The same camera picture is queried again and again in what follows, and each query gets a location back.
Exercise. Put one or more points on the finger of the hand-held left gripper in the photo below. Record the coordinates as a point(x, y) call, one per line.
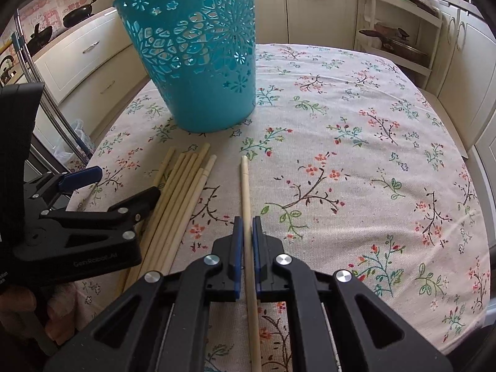
point(143, 197)
point(83, 175)

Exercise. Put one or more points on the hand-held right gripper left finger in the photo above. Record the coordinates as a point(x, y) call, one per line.
point(237, 255)

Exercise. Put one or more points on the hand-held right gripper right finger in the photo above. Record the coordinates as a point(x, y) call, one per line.
point(257, 255)

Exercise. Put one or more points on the pile of wooden chopsticks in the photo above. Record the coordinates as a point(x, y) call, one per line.
point(182, 201)

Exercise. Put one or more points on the pale wooden chopstick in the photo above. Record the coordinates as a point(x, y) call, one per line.
point(245, 186)

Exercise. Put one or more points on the teal perforated plastic basket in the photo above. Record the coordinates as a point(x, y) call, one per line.
point(209, 100)

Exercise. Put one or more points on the clear plastic bag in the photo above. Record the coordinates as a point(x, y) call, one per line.
point(68, 151)

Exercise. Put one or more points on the dark kettle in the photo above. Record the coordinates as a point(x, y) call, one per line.
point(6, 71)

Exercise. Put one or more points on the cream drawer cabinet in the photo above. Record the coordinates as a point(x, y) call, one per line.
point(77, 62)

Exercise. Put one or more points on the black wok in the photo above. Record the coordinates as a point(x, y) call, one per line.
point(38, 40)

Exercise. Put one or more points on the floral tablecloth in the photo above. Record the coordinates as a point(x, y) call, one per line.
point(348, 162)

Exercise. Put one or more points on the white storage rack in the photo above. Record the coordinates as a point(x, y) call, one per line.
point(407, 70)

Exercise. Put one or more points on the cream base cabinets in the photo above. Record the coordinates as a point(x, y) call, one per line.
point(321, 15)

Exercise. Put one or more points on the metal pot with lid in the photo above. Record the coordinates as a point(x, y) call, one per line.
point(407, 52)

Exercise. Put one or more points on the cream cabinet with drawers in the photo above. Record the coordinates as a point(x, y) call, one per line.
point(465, 85)

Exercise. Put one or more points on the chrome tube frame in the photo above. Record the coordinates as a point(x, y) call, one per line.
point(46, 97)

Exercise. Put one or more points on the red patterned wall sticker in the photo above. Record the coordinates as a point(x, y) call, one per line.
point(58, 0)

